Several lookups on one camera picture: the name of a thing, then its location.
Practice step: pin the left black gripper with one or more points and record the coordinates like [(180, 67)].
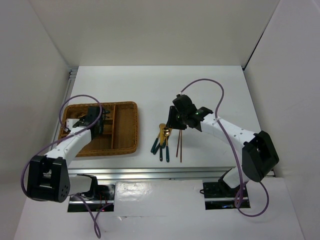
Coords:
[(101, 124)]

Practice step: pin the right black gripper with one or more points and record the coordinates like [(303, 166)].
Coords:
[(171, 121)]

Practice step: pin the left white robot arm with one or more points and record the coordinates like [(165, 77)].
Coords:
[(48, 175)]

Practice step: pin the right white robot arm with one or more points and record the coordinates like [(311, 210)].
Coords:
[(256, 152)]

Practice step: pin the copper chopstick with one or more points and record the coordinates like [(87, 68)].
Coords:
[(181, 148), (178, 143)]

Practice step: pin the wicker cutlery tray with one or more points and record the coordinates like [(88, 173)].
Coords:
[(120, 131)]

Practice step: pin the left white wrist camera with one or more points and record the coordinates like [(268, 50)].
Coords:
[(69, 123)]

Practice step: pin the aluminium table rail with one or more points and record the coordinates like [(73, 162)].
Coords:
[(152, 174)]

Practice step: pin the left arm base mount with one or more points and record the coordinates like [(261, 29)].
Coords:
[(86, 191)]

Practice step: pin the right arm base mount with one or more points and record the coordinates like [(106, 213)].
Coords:
[(218, 196)]

